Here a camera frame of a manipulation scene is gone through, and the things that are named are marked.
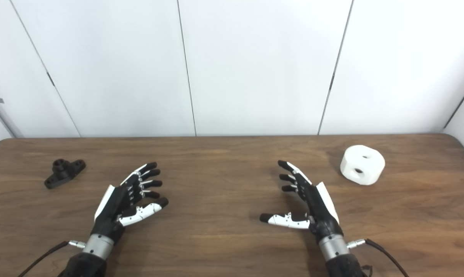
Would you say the round white plastic piece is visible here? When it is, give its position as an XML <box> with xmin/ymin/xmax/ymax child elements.
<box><xmin>340</xmin><ymin>145</ymin><xmax>386</xmax><ymax>186</ymax></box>

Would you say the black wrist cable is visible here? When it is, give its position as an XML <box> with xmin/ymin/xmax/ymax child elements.
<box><xmin>18</xmin><ymin>240</ymin><xmax>86</xmax><ymax>277</ymax></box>
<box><xmin>347</xmin><ymin>239</ymin><xmax>409</xmax><ymax>277</ymax></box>

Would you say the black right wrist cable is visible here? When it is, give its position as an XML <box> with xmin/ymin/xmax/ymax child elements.
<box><xmin>347</xmin><ymin>239</ymin><xmax>409</xmax><ymax>277</ymax></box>

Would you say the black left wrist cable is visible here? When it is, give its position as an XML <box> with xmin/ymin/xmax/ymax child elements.
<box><xmin>18</xmin><ymin>240</ymin><xmax>86</xmax><ymax>277</ymax></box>

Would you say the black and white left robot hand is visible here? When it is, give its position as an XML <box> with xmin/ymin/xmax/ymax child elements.
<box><xmin>91</xmin><ymin>162</ymin><xmax>169</xmax><ymax>244</ymax></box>

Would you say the black flanged holder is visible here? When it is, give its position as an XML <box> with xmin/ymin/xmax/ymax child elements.
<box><xmin>44</xmin><ymin>159</ymin><xmax>87</xmax><ymax>189</ymax></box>

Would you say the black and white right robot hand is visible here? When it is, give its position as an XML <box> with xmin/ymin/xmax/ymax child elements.
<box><xmin>259</xmin><ymin>160</ymin><xmax>344</xmax><ymax>244</ymax></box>

